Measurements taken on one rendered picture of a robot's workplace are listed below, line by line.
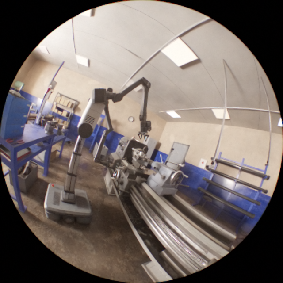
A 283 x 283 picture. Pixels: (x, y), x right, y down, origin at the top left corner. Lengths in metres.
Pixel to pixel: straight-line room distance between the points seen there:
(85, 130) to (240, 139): 4.46
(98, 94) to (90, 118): 0.26
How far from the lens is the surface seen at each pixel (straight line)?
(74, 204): 1.45
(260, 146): 4.32
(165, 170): 1.30
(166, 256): 1.15
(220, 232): 1.25
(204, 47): 2.29
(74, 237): 1.46
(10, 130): 1.26
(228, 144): 4.32
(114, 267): 1.40
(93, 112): 0.99
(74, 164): 1.17
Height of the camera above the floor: 1.32
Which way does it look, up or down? 1 degrees up
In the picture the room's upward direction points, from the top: 23 degrees clockwise
